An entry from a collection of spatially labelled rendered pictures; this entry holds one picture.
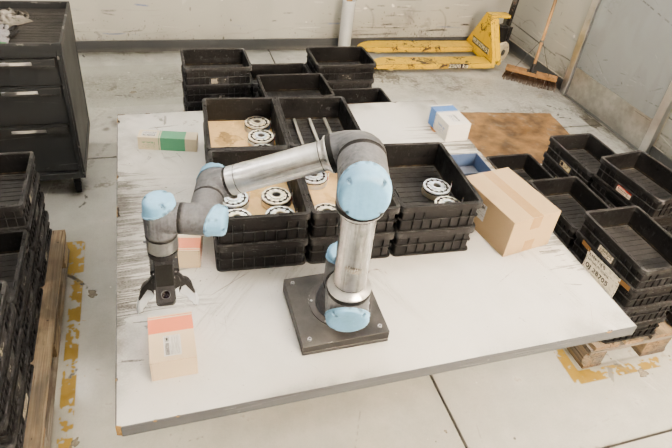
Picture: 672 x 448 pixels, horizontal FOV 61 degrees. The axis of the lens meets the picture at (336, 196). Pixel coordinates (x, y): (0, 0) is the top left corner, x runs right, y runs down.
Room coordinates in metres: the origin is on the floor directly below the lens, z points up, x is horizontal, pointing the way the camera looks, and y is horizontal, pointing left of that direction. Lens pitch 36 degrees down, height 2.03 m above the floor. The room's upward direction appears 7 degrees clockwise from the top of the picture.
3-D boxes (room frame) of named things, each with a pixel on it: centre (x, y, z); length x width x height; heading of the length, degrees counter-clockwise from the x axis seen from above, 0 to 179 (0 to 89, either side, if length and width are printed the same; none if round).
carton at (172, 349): (1.00, 0.39, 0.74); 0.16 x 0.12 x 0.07; 21
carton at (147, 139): (2.04, 0.73, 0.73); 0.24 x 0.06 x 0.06; 98
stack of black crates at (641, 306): (1.98, -1.32, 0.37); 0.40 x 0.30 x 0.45; 21
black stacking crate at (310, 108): (2.03, 0.11, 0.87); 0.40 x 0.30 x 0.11; 18
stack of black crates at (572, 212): (2.35, -1.17, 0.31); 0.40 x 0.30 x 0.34; 21
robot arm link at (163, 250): (1.02, 0.40, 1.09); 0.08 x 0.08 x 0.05
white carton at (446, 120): (2.50, -0.50, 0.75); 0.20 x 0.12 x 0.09; 23
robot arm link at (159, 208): (1.02, 0.40, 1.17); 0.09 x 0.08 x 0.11; 96
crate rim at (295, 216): (1.56, 0.27, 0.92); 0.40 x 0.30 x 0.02; 18
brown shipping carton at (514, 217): (1.78, -0.65, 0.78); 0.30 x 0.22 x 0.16; 30
